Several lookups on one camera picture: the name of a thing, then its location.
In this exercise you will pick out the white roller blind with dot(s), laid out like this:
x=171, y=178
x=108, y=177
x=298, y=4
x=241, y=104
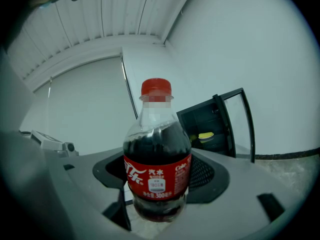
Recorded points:
x=87, y=104

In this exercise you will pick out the black mini fridge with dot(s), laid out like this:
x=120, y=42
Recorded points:
x=207, y=119

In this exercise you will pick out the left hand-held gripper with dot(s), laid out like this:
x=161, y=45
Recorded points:
x=50, y=141

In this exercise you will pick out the cola bottle red cap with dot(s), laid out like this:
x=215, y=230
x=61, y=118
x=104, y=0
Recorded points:
x=156, y=159

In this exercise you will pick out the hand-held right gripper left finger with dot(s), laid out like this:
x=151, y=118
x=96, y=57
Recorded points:
x=82, y=184

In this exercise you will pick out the yellow plate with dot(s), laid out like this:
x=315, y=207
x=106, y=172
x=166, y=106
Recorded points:
x=206, y=136

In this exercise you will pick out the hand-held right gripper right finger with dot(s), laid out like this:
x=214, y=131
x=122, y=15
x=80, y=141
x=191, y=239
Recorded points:
x=237, y=191

